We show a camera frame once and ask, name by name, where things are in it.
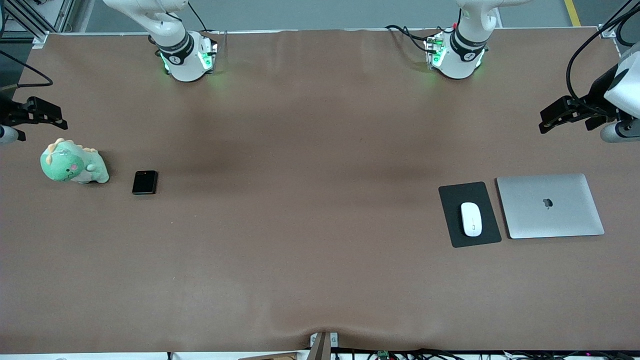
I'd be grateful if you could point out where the silver closed laptop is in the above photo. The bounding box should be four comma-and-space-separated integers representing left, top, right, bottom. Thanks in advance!
496, 173, 606, 240

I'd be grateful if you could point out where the brown table cover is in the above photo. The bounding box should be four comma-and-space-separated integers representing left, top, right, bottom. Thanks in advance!
0, 27, 640, 353

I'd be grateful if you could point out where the black mouse pad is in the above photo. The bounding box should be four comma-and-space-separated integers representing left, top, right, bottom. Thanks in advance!
438, 181, 503, 249

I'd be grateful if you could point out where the green dinosaur plush toy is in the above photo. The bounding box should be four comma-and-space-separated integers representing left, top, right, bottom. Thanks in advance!
40, 138, 110, 185

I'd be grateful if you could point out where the aluminium frame profile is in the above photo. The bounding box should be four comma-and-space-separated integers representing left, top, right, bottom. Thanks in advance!
0, 0, 76, 40

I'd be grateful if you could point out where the black base cable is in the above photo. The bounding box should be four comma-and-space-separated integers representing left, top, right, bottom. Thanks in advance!
385, 24, 432, 54
187, 0, 210, 33

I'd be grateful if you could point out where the black phone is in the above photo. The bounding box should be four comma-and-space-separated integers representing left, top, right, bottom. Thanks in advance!
132, 170, 159, 196

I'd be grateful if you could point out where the metal mount bracket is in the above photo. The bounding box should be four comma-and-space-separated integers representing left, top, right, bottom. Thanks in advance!
309, 331, 340, 360

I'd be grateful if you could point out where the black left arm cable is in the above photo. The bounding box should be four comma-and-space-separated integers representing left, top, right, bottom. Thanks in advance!
565, 0, 640, 108

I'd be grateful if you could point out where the white computer mouse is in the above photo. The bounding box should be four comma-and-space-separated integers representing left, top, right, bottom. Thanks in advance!
460, 202, 483, 238

